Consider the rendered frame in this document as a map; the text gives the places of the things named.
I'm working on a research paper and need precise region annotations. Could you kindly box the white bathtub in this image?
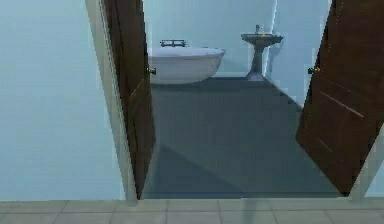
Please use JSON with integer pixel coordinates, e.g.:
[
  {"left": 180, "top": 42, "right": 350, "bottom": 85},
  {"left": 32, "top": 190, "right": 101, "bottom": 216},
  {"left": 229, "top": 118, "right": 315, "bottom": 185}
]
[{"left": 147, "top": 46, "right": 227, "bottom": 85}]

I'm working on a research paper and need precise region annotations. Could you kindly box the dark brown wooden door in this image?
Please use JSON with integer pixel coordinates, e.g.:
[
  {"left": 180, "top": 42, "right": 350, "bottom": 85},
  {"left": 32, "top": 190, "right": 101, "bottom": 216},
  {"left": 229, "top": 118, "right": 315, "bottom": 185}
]
[
  {"left": 102, "top": 0, "right": 157, "bottom": 200},
  {"left": 295, "top": 0, "right": 384, "bottom": 197}
]

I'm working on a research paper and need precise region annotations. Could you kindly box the dark metal bath rack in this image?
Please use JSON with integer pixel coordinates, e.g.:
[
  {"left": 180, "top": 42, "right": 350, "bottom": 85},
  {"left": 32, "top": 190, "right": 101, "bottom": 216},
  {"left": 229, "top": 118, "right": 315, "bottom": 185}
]
[{"left": 159, "top": 39, "right": 188, "bottom": 48}]

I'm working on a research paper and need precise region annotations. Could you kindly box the grey pedestal sink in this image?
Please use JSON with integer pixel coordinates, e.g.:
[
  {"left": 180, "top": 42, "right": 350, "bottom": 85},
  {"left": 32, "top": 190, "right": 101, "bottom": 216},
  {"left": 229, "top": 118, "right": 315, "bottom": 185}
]
[{"left": 240, "top": 32, "right": 285, "bottom": 82}]

